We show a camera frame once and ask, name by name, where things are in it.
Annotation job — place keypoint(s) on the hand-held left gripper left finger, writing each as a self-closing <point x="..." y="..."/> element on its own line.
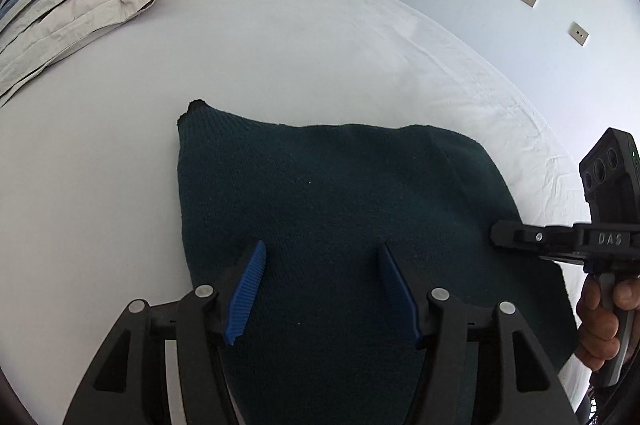
<point x="245" y="295"/>

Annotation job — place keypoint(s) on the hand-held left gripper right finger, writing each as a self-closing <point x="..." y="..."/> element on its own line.
<point x="402" y="295"/>

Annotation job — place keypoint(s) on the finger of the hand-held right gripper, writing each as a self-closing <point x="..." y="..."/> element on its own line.
<point x="520" y="236"/>

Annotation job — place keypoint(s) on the dark green knitted sweater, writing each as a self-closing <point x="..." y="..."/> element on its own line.
<point x="325" y="195"/>

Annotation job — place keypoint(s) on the person's right hand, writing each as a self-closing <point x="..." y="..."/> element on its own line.
<point x="597" y="325"/>

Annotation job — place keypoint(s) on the white bed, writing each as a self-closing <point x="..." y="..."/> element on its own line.
<point x="275" y="40"/>

